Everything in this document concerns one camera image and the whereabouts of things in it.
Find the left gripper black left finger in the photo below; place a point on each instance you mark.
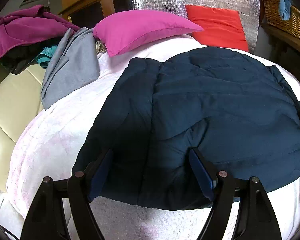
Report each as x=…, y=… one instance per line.
x=46, y=218

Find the red pillow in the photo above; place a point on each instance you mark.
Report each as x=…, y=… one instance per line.
x=221, y=27

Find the white bed sheet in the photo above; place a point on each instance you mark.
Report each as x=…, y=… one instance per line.
x=50, y=143

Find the black garment on sofa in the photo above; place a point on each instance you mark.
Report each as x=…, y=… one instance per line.
x=19, y=58

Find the magenta pillow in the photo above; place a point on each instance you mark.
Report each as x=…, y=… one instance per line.
x=124, y=31

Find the grey folded garment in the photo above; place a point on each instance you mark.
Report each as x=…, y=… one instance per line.
x=73, y=65

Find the magenta fleece garment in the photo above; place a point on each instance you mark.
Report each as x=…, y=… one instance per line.
x=29, y=26

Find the wooden pillar cabinet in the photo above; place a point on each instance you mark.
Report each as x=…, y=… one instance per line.
x=87, y=13

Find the teal garment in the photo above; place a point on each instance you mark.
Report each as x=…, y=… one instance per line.
x=45, y=56

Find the cream leather sofa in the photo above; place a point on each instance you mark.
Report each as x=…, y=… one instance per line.
x=19, y=103

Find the navy blue padded jacket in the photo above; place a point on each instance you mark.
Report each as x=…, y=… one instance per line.
x=239, y=113

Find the blue cloth in basket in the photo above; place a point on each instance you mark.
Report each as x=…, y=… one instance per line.
x=285, y=9

